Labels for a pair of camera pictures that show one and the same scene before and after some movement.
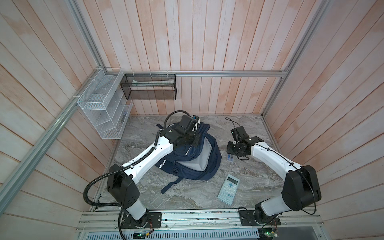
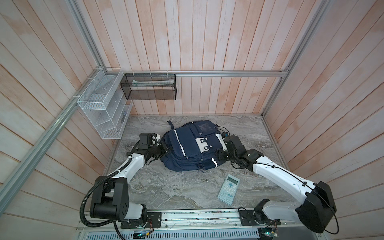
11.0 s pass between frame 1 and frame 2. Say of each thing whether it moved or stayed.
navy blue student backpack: moved
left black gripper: moved
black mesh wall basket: stayed
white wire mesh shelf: stayed
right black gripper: moved
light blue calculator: stayed
